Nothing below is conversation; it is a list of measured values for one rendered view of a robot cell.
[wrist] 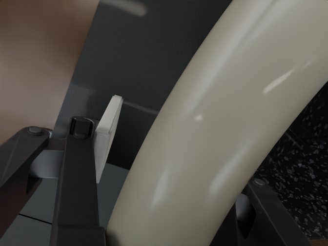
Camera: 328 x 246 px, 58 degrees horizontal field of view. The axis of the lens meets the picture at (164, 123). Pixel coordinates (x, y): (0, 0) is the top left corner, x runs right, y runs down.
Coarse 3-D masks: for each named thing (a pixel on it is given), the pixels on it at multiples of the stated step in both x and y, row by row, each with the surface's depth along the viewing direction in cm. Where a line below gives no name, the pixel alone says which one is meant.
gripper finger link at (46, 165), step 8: (48, 144) 13; (56, 144) 13; (48, 152) 13; (56, 152) 13; (40, 160) 13; (48, 160) 13; (56, 160) 13; (32, 168) 13; (40, 168) 13; (48, 168) 13; (56, 168) 13; (32, 176) 13; (40, 176) 13; (48, 176) 13; (56, 176) 13
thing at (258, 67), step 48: (240, 0) 7; (288, 0) 6; (240, 48) 6; (288, 48) 6; (192, 96) 7; (240, 96) 6; (288, 96) 6; (144, 144) 8; (192, 144) 7; (240, 144) 7; (144, 192) 7; (192, 192) 7; (240, 192) 8; (144, 240) 7; (192, 240) 7
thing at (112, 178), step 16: (112, 176) 105; (48, 192) 86; (112, 192) 96; (32, 208) 78; (48, 208) 80; (112, 208) 89; (16, 224) 71; (32, 224) 73; (48, 224) 75; (0, 240) 66; (16, 240) 67; (32, 240) 69; (48, 240) 70
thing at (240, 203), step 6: (240, 198) 14; (246, 198) 14; (240, 204) 14; (246, 204) 14; (240, 210) 14; (246, 210) 14; (252, 210) 14; (240, 216) 14; (246, 216) 14; (252, 216) 14; (246, 222) 14; (252, 222) 14
